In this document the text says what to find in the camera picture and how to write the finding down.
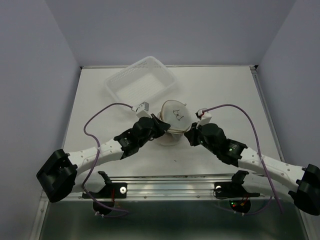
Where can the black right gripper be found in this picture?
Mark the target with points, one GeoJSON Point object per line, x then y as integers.
{"type": "Point", "coordinates": [192, 133]}

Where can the white perforated plastic basket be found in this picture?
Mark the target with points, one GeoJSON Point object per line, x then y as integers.
{"type": "Point", "coordinates": [143, 81]}

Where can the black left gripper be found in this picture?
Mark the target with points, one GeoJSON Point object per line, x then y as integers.
{"type": "Point", "coordinates": [161, 127]}

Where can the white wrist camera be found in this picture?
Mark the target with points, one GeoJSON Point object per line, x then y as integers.
{"type": "Point", "coordinates": [142, 110]}
{"type": "Point", "coordinates": [204, 117]}

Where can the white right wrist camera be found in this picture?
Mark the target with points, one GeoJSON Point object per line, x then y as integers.
{"type": "Point", "coordinates": [204, 117]}

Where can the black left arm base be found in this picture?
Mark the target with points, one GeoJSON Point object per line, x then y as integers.
{"type": "Point", "coordinates": [100, 188]}

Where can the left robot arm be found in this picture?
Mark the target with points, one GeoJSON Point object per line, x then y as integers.
{"type": "Point", "coordinates": [58, 175]}

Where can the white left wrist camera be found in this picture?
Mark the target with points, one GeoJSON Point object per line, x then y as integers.
{"type": "Point", "coordinates": [142, 110]}

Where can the white mesh laundry bag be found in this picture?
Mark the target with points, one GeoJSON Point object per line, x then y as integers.
{"type": "Point", "coordinates": [177, 115]}

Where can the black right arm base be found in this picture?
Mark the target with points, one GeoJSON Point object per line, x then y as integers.
{"type": "Point", "coordinates": [239, 198]}

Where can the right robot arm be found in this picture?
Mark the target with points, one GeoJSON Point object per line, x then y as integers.
{"type": "Point", "coordinates": [303, 183]}

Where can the aluminium front rail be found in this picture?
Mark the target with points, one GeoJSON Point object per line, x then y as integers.
{"type": "Point", "coordinates": [186, 187]}

